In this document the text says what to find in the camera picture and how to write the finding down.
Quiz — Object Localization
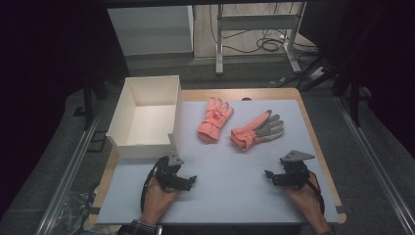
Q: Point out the aluminium rail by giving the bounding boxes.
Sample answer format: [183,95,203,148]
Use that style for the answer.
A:
[33,97,107,235]
[334,96,415,235]

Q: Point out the clear plastic bag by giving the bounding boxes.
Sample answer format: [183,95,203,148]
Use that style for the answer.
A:
[55,190,100,233]

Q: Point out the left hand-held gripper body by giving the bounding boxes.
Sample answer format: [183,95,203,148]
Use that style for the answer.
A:
[154,152,185,191]

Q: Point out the black floor cables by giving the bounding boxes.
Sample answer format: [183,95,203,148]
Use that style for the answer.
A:
[208,3,319,57]

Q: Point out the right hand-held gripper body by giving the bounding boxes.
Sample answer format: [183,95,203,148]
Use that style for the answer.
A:
[279,149,317,190]

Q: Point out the pink glove with red label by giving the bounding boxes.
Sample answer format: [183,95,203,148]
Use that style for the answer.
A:
[196,96,235,143]

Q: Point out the dark metal stand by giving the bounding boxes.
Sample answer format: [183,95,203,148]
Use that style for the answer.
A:
[72,70,111,131]
[332,58,373,128]

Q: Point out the white box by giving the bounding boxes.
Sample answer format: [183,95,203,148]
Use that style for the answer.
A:
[105,74,183,161]

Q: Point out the white power strip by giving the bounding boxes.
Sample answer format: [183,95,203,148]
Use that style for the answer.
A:
[308,66,328,81]

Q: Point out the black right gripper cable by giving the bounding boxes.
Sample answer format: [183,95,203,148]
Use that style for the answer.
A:
[306,170,326,215]

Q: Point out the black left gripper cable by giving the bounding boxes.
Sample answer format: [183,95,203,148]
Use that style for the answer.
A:
[139,161,164,214]

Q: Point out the light blue table mat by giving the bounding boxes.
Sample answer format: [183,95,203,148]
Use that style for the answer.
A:
[96,99,341,225]

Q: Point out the pink glove with grey palm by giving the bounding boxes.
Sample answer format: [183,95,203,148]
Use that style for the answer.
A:
[229,109,286,152]

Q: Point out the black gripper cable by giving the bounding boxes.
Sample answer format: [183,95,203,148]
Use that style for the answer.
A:
[139,161,164,214]
[306,170,326,215]

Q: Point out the person's right hand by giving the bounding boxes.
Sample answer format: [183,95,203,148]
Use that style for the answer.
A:
[283,171,323,226]

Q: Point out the grey metal desk frame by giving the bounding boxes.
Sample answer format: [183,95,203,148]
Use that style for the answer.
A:
[214,2,308,76]

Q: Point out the person's left hand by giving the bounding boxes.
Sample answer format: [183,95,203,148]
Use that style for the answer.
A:
[142,178,181,224]

